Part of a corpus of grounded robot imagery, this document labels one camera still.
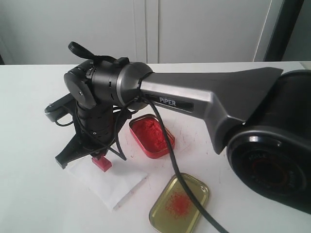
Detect red stamp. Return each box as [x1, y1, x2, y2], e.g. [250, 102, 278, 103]
[92, 156, 112, 172]

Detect red ink pad tin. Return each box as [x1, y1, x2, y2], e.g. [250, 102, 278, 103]
[129, 114, 169, 159]

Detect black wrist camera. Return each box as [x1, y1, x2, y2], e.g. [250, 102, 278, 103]
[44, 93, 76, 127]

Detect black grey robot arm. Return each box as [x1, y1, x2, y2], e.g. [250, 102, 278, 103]
[64, 58, 311, 213]

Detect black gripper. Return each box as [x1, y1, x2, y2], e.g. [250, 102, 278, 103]
[55, 102, 121, 169]

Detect gold tin lid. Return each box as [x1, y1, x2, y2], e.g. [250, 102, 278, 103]
[149, 175, 201, 233]

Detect grey cabinet doors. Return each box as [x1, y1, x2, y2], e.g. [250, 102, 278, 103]
[0, 0, 283, 65]

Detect white paper sheet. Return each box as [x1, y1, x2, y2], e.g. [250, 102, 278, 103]
[69, 158, 148, 211]

